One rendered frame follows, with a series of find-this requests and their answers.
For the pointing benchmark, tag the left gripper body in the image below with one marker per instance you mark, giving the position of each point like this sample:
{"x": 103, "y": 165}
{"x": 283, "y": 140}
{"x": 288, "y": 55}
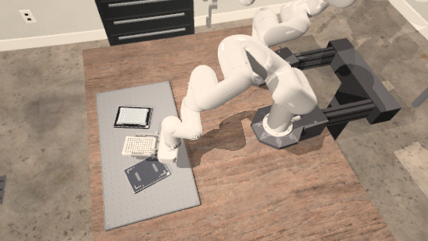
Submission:
{"x": 165, "y": 155}

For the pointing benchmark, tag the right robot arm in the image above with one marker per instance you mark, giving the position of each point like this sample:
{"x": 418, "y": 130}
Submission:
{"x": 295, "y": 22}

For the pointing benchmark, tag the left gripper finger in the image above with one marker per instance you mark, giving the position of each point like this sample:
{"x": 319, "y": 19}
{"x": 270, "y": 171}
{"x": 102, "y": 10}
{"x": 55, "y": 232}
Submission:
{"x": 156, "y": 135}
{"x": 153, "y": 153}

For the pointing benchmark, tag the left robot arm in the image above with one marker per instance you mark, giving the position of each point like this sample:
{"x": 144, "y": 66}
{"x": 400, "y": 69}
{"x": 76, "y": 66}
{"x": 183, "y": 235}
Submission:
{"x": 239, "y": 56}

